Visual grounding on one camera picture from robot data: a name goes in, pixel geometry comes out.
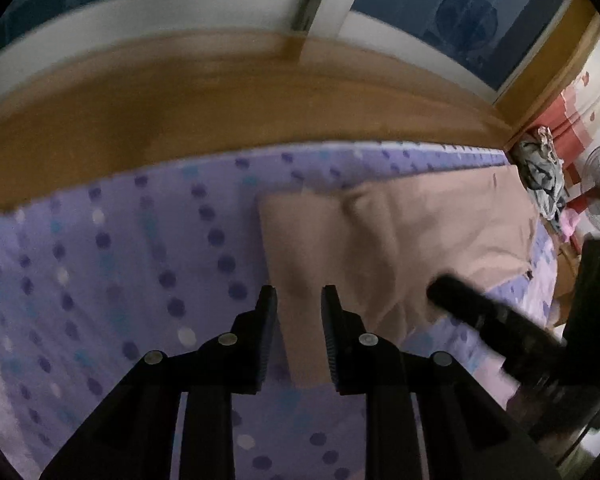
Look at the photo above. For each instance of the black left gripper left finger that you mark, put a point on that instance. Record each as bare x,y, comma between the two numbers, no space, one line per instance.
246,347

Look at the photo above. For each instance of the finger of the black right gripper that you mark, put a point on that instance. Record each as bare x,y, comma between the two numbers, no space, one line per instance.
525,347

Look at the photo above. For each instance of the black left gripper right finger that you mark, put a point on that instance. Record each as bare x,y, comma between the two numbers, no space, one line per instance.
349,345

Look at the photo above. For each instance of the beige brown garment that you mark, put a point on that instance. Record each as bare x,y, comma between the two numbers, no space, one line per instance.
381,244

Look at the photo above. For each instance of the green sleeved right forearm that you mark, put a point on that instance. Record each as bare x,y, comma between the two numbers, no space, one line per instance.
566,451

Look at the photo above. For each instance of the person's right hand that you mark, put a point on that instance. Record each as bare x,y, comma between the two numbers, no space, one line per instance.
538,416

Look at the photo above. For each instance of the pink towel cloth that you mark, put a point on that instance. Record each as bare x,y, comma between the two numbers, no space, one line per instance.
568,222

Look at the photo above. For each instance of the grey knit garment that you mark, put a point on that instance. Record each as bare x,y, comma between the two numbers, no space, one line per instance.
540,170

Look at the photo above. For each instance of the purple polka dot bedsheet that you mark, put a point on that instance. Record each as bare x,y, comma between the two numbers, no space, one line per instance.
164,258

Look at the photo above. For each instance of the white star patterned garment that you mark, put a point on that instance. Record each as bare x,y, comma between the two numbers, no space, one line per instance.
545,135

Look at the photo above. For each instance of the red floral curtain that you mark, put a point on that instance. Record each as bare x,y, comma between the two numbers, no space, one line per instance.
572,119

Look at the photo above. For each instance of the wooden window frame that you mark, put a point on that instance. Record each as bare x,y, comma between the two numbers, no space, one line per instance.
123,84

